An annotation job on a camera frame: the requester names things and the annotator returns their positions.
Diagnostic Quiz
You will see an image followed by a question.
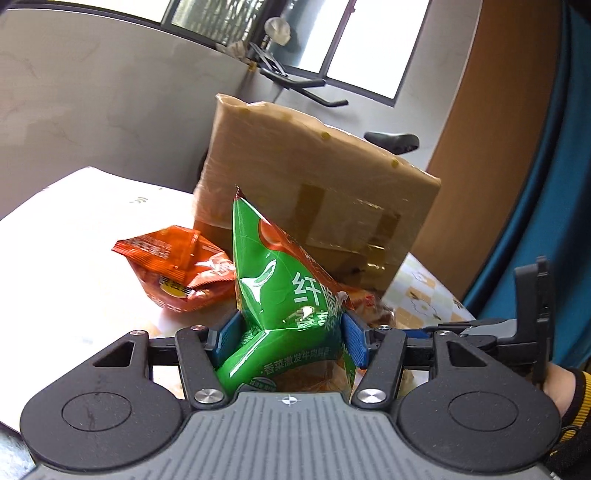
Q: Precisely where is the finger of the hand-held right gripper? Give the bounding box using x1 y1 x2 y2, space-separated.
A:
406 318 520 349

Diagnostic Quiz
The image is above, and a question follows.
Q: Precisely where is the person's right hand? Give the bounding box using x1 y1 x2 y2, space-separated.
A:
544 362 578 414

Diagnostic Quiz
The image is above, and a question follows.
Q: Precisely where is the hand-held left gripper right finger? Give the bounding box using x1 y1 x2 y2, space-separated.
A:
341 311 497 409

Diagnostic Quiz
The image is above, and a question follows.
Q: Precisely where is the plastic-lined cardboard box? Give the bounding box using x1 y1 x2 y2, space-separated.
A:
191 93 443 296

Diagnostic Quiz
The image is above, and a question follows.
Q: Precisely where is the wooden panel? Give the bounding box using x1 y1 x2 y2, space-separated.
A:
411 0 573 296

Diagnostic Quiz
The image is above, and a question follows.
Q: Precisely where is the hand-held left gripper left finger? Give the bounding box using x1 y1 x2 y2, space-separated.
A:
92 311 243 409

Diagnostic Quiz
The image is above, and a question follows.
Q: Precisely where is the person's right forearm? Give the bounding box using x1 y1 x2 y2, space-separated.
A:
545 367 591 480

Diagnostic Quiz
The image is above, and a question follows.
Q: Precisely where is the black exercise bike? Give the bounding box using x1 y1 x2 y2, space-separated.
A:
247 41 421 155

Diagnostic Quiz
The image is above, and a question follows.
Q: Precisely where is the white bag on pole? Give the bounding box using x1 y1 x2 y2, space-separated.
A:
265 17 291 47

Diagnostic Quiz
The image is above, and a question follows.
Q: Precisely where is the black-framed window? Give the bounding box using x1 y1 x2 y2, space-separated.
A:
161 0 444 107

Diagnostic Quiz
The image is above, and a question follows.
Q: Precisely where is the patterned tablecloth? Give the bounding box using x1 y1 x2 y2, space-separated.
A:
0 166 476 430

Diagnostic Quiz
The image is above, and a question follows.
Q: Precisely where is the blue curtain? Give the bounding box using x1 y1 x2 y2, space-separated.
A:
462 0 591 370

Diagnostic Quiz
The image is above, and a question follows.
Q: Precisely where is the green snack packet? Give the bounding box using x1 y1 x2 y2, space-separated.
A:
215 186 370 398

